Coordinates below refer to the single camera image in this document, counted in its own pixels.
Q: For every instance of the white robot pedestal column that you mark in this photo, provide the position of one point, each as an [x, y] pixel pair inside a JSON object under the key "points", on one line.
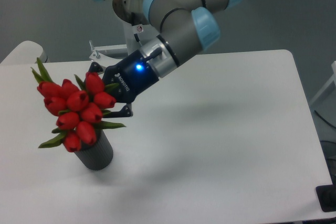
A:
{"points": [[137, 29]]}

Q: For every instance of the dark grey ribbed vase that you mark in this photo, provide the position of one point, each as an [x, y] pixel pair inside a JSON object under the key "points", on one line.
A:
{"points": [[97, 156]]}

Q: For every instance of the white furniture frame at right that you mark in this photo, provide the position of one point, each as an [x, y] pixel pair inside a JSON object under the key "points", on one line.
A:
{"points": [[324, 91]]}

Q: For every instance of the white chair backrest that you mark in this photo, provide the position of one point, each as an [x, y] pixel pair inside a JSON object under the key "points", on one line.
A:
{"points": [[26, 52]]}

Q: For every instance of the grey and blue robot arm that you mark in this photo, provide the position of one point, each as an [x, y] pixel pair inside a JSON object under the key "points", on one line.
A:
{"points": [[184, 28]]}

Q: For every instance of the red tulip bouquet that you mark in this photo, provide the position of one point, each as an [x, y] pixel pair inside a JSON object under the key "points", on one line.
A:
{"points": [[81, 109]]}

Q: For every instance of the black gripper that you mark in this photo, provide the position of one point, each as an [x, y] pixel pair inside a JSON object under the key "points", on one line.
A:
{"points": [[132, 74]]}

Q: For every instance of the black device at table corner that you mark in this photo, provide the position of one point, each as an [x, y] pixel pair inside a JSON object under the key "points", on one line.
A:
{"points": [[326, 197]]}

